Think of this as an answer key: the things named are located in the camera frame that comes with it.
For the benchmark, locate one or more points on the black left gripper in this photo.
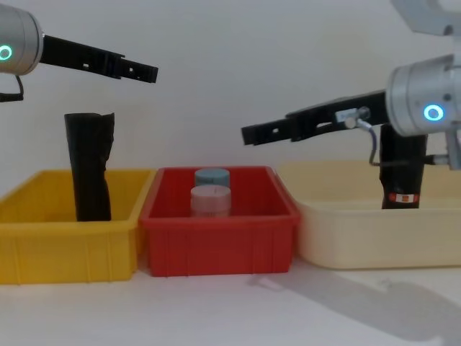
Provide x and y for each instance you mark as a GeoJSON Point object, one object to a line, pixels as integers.
{"type": "Point", "coordinates": [79, 57]}

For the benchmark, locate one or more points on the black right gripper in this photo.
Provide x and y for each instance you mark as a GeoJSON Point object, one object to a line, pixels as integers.
{"type": "Point", "coordinates": [324, 119]}

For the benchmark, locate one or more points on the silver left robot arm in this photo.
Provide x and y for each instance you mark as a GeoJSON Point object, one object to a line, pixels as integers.
{"type": "Point", "coordinates": [18, 39]}

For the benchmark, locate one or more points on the blue round container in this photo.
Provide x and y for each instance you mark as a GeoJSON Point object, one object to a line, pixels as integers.
{"type": "Point", "coordinates": [212, 177]}

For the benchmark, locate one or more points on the pale pink round container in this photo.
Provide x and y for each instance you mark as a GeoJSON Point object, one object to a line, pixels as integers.
{"type": "Point", "coordinates": [210, 202]}

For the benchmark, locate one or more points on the plain black bag roll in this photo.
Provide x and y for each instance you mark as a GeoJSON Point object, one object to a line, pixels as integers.
{"type": "Point", "coordinates": [90, 162]}

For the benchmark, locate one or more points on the red plastic bin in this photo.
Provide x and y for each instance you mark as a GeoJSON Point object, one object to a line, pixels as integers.
{"type": "Point", "coordinates": [216, 245]}

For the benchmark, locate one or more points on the black roll with red label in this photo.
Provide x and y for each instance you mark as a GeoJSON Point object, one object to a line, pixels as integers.
{"type": "Point", "coordinates": [401, 173]}

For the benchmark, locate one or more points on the cream plastic bin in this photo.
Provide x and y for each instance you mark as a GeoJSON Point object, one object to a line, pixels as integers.
{"type": "Point", "coordinates": [378, 238]}

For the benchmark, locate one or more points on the yellow plastic bin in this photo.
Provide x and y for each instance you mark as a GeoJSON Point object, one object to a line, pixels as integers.
{"type": "Point", "coordinates": [54, 248]}

